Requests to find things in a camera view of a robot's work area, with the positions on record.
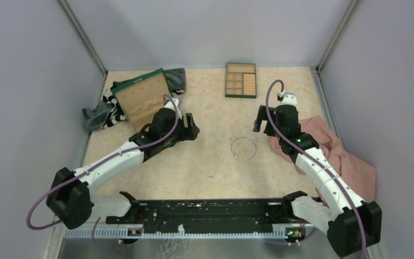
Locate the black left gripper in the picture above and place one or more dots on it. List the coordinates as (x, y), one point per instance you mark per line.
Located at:
(190, 133)

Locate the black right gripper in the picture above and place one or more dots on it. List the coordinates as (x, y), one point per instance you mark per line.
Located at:
(262, 115)

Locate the green compartment jewelry tray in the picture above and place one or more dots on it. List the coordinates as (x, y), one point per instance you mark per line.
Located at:
(241, 80)

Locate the green jewelry box with lid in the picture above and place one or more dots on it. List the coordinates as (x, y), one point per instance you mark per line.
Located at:
(140, 100)

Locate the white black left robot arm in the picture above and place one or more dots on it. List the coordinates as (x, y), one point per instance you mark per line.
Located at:
(72, 191)

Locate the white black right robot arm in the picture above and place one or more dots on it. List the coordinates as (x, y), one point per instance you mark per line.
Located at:
(350, 223)

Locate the grey-green zebra plush towel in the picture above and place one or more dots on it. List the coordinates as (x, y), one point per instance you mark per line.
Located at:
(108, 112)

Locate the pink cloth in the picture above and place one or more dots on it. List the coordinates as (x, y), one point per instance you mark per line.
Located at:
(360, 176)

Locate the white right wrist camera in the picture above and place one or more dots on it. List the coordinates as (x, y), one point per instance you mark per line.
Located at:
(287, 98)

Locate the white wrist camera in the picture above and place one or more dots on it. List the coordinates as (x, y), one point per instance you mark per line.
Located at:
(173, 104)
(287, 98)

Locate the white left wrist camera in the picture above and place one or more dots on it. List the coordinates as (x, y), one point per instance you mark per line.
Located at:
(173, 104)

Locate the right aluminium frame post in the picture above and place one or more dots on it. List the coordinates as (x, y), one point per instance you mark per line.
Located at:
(341, 28)

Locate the aluminium frame post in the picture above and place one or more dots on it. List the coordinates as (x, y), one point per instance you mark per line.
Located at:
(341, 28)
(67, 9)

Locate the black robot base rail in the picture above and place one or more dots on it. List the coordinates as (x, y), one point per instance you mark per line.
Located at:
(214, 218)

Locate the left aluminium frame post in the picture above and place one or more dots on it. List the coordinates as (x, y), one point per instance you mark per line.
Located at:
(67, 9)

